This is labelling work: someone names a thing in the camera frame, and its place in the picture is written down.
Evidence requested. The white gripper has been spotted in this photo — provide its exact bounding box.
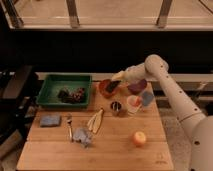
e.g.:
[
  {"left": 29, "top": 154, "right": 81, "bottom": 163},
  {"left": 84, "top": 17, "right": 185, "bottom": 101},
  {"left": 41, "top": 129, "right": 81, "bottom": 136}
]
[{"left": 111, "top": 64, "right": 146, "bottom": 83}]

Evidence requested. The black eraser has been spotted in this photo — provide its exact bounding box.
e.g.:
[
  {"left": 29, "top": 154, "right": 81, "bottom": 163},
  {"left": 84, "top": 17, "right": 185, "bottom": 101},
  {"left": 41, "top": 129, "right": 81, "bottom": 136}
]
[{"left": 105, "top": 81, "right": 119, "bottom": 93}]

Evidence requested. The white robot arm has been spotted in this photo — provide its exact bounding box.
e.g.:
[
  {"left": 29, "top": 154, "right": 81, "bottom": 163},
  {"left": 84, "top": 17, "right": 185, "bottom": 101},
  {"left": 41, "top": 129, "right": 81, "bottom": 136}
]
[{"left": 111, "top": 54, "right": 213, "bottom": 171}]

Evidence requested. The red bowl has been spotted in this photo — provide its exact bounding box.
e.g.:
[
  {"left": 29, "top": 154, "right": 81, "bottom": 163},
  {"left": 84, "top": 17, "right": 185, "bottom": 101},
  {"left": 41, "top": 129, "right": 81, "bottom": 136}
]
[{"left": 98, "top": 79, "right": 120, "bottom": 98}]

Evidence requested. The purple bowl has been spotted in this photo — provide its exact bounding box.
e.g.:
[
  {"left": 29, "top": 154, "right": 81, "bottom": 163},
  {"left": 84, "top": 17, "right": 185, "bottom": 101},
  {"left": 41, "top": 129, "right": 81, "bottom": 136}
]
[{"left": 127, "top": 79, "right": 147, "bottom": 94}]

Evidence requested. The small metal cup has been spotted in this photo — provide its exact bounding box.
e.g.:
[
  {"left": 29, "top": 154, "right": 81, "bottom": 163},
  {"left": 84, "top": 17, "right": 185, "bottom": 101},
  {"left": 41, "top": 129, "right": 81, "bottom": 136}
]
[{"left": 110, "top": 101, "right": 122, "bottom": 116}]

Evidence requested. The clear plastic cup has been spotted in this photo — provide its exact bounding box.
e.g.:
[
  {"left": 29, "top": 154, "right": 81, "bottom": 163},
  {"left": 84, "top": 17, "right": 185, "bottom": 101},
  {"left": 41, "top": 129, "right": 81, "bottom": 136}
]
[{"left": 126, "top": 95, "right": 142, "bottom": 115}]

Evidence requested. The wooden cutting board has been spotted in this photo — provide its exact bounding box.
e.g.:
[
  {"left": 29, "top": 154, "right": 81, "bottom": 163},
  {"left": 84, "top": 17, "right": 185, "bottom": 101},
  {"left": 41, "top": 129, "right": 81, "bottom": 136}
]
[{"left": 17, "top": 83, "right": 174, "bottom": 171}]

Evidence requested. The green plastic tray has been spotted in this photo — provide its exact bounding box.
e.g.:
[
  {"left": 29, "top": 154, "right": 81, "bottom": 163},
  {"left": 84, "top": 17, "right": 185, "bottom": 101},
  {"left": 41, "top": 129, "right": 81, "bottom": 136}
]
[{"left": 37, "top": 74, "right": 92, "bottom": 108}]

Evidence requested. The metal spoon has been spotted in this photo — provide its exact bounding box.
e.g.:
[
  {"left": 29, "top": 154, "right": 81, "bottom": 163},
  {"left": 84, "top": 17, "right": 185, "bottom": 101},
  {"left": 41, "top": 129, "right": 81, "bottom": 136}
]
[{"left": 67, "top": 114, "right": 73, "bottom": 142}]

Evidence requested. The red yellow apple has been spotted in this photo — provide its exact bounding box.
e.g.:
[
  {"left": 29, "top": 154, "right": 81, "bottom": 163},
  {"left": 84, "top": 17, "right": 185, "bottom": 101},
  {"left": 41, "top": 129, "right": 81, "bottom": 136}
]
[{"left": 133, "top": 131, "right": 147, "bottom": 147}]

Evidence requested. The crumpled grey cloth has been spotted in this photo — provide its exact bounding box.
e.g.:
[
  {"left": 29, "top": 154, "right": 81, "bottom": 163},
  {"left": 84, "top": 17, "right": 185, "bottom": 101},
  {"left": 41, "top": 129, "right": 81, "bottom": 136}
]
[{"left": 73, "top": 127, "right": 92, "bottom": 148}]

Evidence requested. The blue sponge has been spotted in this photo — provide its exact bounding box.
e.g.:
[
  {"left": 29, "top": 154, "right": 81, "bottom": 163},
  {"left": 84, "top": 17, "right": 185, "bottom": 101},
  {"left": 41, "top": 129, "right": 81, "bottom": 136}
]
[{"left": 40, "top": 115, "right": 61, "bottom": 127}]

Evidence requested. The black equipment on left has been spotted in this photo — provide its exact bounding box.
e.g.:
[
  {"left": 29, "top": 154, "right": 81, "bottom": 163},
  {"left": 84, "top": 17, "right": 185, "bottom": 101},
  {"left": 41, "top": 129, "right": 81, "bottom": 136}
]
[{"left": 0, "top": 65, "right": 39, "bottom": 145}]

